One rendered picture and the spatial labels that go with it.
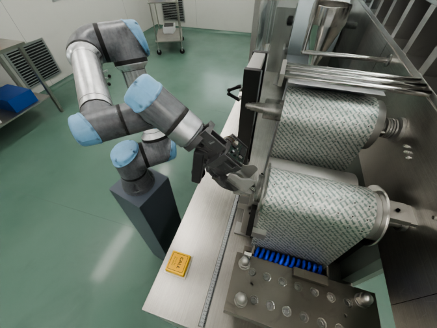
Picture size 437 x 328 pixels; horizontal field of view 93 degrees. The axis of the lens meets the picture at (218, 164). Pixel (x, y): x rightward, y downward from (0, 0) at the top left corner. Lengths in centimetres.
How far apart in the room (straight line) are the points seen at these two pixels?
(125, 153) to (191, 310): 60
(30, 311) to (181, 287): 146
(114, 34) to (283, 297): 94
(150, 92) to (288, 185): 36
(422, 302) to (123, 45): 100
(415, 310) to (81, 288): 185
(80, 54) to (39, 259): 180
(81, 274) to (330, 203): 183
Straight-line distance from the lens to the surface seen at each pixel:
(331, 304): 75
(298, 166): 67
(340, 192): 55
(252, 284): 71
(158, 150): 90
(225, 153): 43
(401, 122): 76
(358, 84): 66
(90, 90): 61
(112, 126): 52
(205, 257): 85
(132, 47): 84
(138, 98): 43
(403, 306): 66
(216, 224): 89
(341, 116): 65
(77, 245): 216
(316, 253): 70
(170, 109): 42
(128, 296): 184
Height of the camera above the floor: 171
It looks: 48 degrees down
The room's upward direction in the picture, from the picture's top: straight up
